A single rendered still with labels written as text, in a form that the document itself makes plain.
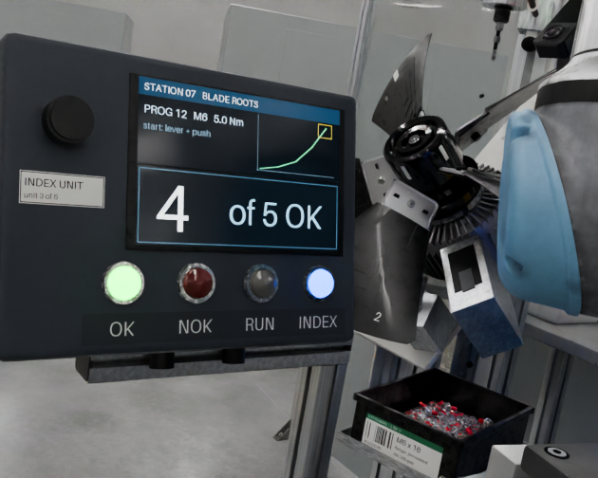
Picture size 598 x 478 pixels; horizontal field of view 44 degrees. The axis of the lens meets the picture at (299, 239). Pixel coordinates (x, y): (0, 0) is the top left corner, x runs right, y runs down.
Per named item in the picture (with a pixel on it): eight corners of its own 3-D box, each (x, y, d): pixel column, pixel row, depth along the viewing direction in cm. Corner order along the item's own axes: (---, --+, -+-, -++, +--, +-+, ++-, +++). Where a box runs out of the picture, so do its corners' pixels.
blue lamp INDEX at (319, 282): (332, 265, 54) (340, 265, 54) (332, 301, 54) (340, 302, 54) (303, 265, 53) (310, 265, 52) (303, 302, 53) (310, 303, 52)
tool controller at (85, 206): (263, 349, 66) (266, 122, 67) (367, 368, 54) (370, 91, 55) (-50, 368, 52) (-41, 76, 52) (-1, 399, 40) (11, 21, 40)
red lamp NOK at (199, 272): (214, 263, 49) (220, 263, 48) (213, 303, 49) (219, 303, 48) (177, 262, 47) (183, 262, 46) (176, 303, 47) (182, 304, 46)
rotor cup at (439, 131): (393, 210, 137) (360, 160, 130) (439, 156, 140) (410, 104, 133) (448, 226, 125) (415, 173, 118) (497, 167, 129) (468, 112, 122)
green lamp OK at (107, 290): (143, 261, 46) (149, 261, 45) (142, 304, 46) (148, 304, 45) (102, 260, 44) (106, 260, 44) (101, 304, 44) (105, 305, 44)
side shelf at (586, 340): (535, 311, 190) (537, 301, 189) (667, 362, 161) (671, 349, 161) (472, 313, 176) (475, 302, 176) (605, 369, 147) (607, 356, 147)
